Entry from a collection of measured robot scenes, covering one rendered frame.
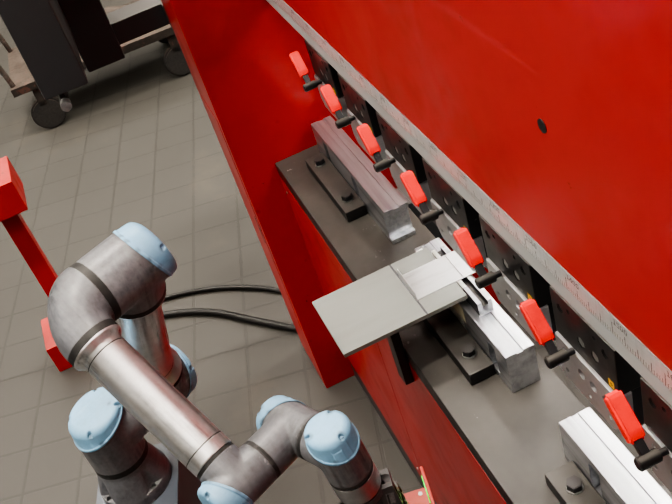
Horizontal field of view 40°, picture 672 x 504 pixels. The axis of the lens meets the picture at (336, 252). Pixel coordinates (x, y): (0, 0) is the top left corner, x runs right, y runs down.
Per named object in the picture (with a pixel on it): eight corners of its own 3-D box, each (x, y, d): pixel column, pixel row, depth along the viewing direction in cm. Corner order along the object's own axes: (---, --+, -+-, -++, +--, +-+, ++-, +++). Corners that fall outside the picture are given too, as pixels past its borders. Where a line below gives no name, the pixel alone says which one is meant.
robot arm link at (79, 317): (8, 298, 145) (233, 519, 134) (63, 255, 150) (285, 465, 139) (17, 329, 155) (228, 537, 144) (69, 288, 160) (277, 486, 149)
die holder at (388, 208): (319, 152, 256) (310, 123, 250) (339, 144, 257) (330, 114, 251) (393, 244, 217) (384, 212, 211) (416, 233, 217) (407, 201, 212)
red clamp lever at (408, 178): (397, 174, 159) (424, 223, 157) (419, 164, 159) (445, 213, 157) (396, 177, 160) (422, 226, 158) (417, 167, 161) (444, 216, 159)
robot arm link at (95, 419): (79, 460, 190) (49, 417, 182) (129, 415, 197) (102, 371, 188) (112, 486, 183) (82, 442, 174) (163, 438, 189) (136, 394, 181)
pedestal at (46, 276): (53, 341, 369) (-55, 172, 319) (112, 314, 372) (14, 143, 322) (60, 372, 353) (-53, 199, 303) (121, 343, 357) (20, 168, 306)
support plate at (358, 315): (312, 305, 190) (311, 301, 189) (427, 250, 193) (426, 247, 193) (345, 358, 176) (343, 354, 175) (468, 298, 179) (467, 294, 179)
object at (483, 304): (434, 262, 193) (431, 251, 191) (446, 255, 194) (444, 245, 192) (480, 316, 177) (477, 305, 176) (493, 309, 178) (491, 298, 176)
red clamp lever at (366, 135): (353, 126, 174) (377, 171, 172) (373, 117, 175) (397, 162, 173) (353, 130, 176) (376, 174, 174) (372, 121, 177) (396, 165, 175)
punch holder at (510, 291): (493, 294, 151) (475, 215, 141) (538, 272, 152) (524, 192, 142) (542, 349, 139) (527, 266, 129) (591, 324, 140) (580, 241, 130)
